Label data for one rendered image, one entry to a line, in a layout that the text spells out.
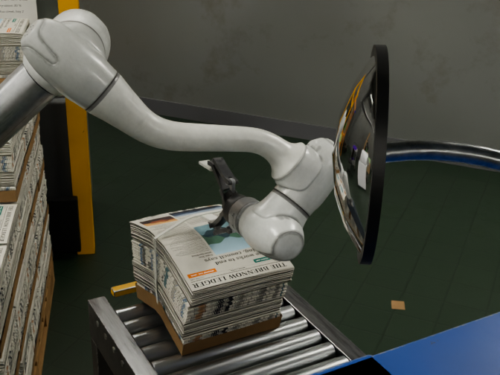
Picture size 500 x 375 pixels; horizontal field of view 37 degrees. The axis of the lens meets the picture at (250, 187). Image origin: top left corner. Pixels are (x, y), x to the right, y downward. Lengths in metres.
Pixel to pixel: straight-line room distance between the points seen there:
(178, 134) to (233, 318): 0.58
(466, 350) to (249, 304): 1.25
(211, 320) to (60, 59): 0.77
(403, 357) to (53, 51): 0.99
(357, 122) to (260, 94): 5.19
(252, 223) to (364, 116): 1.13
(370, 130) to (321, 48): 4.95
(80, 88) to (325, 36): 4.05
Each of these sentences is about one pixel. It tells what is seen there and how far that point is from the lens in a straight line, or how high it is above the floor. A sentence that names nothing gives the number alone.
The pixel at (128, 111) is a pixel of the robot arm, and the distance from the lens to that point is 1.52.
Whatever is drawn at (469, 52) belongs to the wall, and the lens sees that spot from 5.24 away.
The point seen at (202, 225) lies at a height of 1.06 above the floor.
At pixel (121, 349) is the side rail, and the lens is 1.98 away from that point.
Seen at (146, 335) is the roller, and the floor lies 0.80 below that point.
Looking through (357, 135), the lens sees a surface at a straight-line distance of 0.53.
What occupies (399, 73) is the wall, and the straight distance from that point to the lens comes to 5.35.
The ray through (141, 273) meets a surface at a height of 0.90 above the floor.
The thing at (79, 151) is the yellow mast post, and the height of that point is 0.58.
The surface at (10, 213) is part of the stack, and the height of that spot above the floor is 0.83.
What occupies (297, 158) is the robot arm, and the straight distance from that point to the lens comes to 1.62.
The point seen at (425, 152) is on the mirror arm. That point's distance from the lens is 0.59.
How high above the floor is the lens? 1.96
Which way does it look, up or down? 24 degrees down
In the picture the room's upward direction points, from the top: 2 degrees clockwise
